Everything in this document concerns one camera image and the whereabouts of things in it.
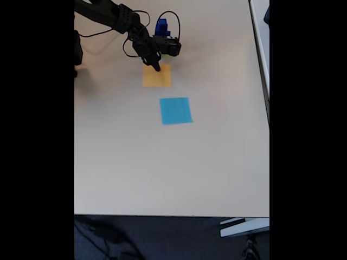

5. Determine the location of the orange paper square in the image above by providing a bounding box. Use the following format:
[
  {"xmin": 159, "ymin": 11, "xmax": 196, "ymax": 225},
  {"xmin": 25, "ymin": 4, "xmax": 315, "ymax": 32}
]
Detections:
[{"xmin": 142, "ymin": 63, "xmax": 172, "ymax": 88}]

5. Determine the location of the light blue paper square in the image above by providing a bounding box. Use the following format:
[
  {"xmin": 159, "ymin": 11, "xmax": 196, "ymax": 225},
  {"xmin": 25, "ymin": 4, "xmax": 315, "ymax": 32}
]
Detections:
[{"xmin": 159, "ymin": 96, "xmax": 194, "ymax": 126}]

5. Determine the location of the white side desk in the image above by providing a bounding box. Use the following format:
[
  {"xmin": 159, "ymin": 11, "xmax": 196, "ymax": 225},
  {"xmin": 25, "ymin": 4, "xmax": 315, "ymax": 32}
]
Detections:
[{"xmin": 248, "ymin": 0, "xmax": 270, "ymax": 125}]

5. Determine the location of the white table foot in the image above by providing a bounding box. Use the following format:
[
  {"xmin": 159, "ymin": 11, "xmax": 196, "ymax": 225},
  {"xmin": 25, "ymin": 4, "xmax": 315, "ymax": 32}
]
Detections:
[{"xmin": 219, "ymin": 217, "xmax": 270, "ymax": 238}]

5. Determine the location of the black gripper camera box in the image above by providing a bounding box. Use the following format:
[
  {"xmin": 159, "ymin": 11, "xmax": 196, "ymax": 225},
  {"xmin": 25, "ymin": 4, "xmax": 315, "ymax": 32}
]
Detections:
[{"xmin": 152, "ymin": 35, "xmax": 182, "ymax": 57}]

